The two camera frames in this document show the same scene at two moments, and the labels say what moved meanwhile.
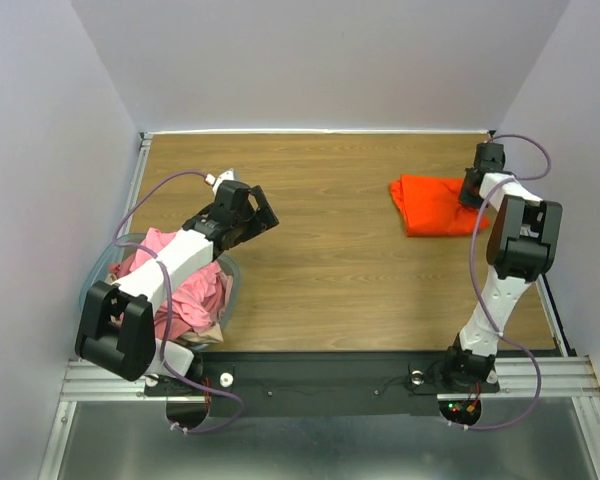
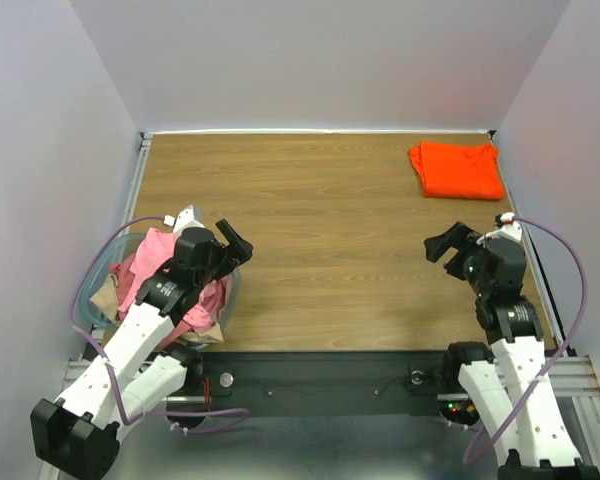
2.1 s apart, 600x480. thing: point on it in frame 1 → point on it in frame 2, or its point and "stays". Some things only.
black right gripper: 471,188 → 460,256
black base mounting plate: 242,384 stays
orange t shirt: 432,206 → 458,170
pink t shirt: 201,303 stays
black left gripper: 264,219 → 239,249
